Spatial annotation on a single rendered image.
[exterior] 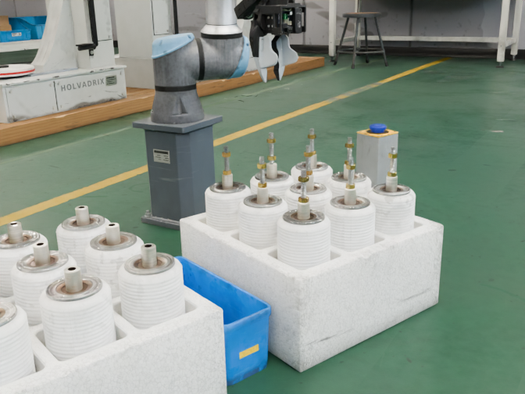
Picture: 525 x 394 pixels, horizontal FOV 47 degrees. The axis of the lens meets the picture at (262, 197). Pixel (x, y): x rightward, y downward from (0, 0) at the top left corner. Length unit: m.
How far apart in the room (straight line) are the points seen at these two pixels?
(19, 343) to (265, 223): 0.50
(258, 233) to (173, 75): 0.67
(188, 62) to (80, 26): 1.91
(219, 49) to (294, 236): 0.78
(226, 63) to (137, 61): 2.32
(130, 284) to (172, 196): 0.86
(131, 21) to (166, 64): 2.34
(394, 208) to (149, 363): 0.57
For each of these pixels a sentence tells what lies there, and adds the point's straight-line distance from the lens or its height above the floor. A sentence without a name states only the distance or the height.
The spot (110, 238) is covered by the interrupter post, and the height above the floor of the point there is 0.26.
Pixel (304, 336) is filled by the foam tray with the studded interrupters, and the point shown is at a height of 0.07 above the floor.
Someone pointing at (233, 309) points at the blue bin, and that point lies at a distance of 1.16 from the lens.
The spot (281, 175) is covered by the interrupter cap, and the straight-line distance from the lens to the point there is 1.34.
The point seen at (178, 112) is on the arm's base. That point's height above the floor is 0.33.
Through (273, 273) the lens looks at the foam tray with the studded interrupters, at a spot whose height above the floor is 0.17.
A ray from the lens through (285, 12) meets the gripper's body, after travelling 1.24.
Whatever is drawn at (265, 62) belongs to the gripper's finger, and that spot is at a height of 0.50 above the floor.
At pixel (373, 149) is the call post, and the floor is 0.28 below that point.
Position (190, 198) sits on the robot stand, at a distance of 1.73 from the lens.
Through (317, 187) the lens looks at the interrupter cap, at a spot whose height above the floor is 0.25.
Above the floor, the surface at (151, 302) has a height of 0.21.
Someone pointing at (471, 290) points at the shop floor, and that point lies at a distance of 1.44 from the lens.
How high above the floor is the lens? 0.63
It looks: 18 degrees down
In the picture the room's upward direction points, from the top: 1 degrees counter-clockwise
